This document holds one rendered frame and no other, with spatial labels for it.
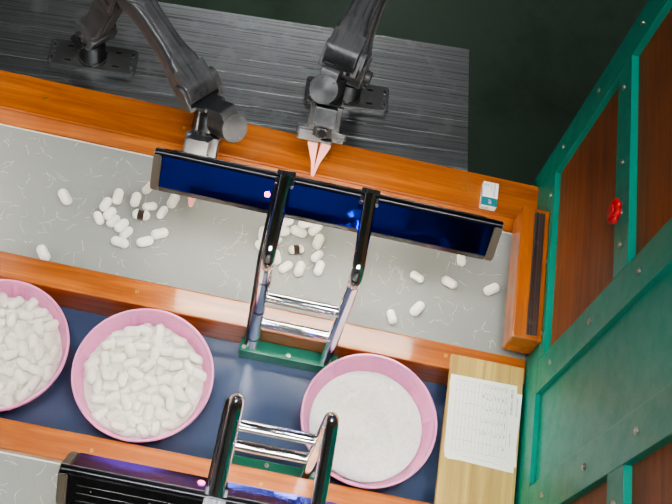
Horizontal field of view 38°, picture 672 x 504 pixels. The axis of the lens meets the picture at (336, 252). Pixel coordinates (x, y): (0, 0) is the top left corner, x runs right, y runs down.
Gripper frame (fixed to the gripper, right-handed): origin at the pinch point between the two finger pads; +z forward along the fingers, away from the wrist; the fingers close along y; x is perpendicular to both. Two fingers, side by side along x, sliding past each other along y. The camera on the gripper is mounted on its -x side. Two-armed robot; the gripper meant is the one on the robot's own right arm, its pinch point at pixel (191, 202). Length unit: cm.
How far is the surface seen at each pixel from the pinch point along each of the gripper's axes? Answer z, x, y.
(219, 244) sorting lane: 8.1, 3.1, 7.0
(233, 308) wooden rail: 17.5, -8.4, 13.0
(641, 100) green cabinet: -40, -28, 74
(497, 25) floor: -53, 153, 77
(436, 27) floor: -48, 148, 56
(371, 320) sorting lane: 15.4, -3.5, 40.9
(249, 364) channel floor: 29.1, -6.5, 18.4
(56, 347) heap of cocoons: 30.1, -16.2, -18.4
